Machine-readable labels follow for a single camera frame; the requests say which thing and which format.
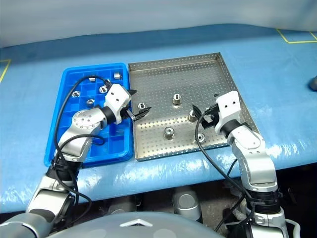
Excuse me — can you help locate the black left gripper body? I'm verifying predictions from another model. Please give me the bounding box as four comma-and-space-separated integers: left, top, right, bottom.
119, 105, 133, 122

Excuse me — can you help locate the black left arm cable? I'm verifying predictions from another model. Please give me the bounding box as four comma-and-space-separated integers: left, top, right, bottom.
51, 75, 113, 224

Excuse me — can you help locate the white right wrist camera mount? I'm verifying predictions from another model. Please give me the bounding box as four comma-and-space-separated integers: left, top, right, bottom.
214, 91, 242, 133

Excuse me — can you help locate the blue plastic table cover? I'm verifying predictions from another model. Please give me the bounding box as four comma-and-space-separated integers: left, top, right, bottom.
0, 23, 317, 214

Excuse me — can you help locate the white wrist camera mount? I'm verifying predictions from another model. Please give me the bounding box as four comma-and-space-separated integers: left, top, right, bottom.
214, 91, 242, 133
104, 83, 132, 124

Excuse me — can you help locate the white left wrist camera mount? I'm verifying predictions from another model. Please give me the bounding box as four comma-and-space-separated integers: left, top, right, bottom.
104, 83, 132, 124

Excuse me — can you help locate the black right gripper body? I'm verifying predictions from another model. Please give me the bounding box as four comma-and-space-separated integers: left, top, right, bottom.
202, 104, 221, 129

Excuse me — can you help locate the silver cylinder under table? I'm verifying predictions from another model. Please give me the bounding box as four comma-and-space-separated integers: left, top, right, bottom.
172, 188, 203, 221

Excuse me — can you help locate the perforated metal tray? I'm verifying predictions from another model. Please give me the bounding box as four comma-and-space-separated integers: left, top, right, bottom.
127, 52, 261, 162

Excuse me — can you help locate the grey robot torso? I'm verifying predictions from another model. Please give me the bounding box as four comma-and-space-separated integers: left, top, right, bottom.
0, 212, 206, 238

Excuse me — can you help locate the blue plastic compartment tray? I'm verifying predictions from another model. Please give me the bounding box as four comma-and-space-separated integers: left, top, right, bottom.
43, 62, 133, 168

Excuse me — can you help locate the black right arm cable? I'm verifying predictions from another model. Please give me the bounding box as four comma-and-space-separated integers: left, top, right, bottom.
195, 109, 256, 231

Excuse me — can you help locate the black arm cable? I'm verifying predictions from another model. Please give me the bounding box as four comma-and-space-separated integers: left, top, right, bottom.
51, 75, 113, 224
195, 109, 256, 231

